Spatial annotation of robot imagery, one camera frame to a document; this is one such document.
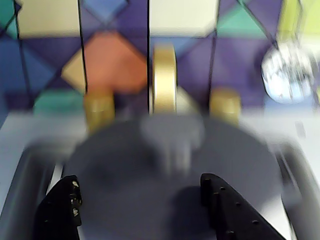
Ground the colourful geometric backsplash panel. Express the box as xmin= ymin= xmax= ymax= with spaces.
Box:
xmin=0 ymin=0 xmax=320 ymax=118

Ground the gold faucet knob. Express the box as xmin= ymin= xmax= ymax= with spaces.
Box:
xmin=209 ymin=87 xmax=243 ymax=125
xmin=83 ymin=90 xmax=116 ymax=135

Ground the grey round recipient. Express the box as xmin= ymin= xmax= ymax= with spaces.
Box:
xmin=0 ymin=139 xmax=320 ymax=240

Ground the shiny steel round utensil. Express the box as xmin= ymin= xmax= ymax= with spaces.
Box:
xmin=260 ymin=44 xmax=316 ymax=105

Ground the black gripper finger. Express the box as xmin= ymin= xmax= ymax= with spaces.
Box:
xmin=33 ymin=174 xmax=83 ymax=240
xmin=199 ymin=172 xmax=287 ymax=240

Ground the gold toy faucet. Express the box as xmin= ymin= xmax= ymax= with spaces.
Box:
xmin=151 ymin=42 xmax=201 ymax=118

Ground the dark grey round knobbed lid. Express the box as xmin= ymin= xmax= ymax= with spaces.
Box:
xmin=61 ymin=116 xmax=285 ymax=240

